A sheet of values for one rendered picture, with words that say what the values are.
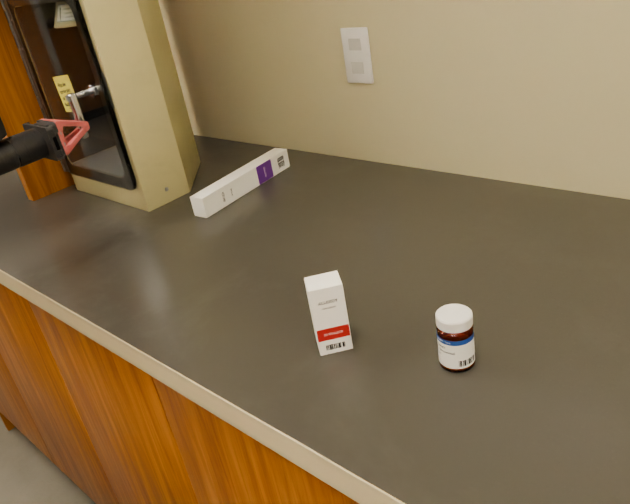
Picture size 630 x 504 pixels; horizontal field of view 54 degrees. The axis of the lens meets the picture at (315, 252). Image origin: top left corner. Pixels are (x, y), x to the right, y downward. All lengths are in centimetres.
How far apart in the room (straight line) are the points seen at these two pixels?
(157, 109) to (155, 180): 15
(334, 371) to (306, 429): 10
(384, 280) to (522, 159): 42
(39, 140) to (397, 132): 71
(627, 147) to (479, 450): 65
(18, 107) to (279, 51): 61
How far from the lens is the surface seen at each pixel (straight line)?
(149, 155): 135
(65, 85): 143
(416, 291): 90
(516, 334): 81
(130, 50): 132
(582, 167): 119
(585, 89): 114
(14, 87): 162
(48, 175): 166
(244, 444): 88
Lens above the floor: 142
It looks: 28 degrees down
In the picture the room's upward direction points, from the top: 11 degrees counter-clockwise
